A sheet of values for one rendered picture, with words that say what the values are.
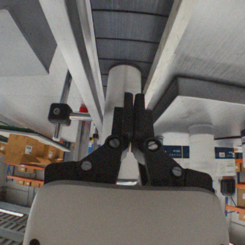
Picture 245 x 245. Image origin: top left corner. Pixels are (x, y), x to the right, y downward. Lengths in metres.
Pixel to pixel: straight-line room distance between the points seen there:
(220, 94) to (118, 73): 0.25
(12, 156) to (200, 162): 1.98
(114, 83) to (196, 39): 0.15
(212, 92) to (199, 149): 0.21
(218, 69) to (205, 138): 0.24
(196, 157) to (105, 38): 0.42
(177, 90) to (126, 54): 0.15
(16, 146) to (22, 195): 7.32
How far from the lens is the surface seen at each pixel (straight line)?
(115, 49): 0.20
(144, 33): 0.18
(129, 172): 0.17
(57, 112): 0.22
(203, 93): 0.35
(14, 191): 9.50
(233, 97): 0.40
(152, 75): 0.19
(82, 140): 0.59
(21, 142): 2.07
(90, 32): 0.19
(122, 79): 0.20
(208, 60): 0.31
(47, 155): 2.82
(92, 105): 0.16
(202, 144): 0.50
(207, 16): 0.24
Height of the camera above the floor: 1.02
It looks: 17 degrees down
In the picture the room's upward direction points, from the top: 176 degrees counter-clockwise
